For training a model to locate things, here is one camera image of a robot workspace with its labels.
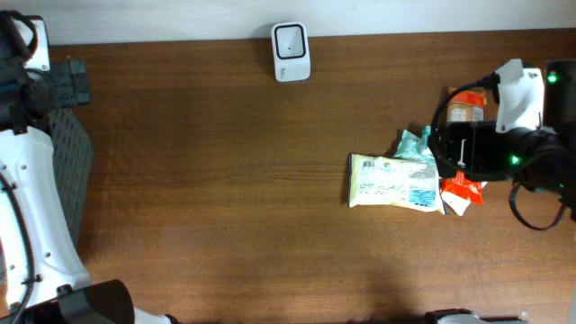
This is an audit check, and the orange spaghetti packet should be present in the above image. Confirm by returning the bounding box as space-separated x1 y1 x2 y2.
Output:
440 91 487 216

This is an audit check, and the teal wet wipes pack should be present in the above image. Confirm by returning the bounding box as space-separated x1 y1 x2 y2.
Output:
393 125 436 165

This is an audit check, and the cream snack bag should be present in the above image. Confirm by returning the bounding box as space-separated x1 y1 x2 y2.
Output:
347 154 446 214

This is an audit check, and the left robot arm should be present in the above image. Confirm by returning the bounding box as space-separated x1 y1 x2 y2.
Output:
1 10 176 323

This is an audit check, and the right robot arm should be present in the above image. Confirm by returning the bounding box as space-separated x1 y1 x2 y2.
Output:
428 58 575 225

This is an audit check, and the white barcode scanner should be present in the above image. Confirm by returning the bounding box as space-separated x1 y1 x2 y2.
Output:
270 22 311 83

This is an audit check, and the grey plastic basket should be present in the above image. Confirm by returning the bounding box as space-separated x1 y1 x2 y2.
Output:
49 109 94 247

